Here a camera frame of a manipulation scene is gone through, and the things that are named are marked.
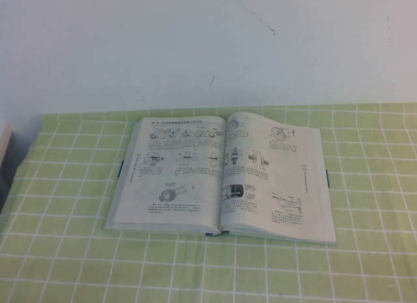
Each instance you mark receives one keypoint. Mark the illustrated technical book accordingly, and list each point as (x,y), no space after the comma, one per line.
(182,192)

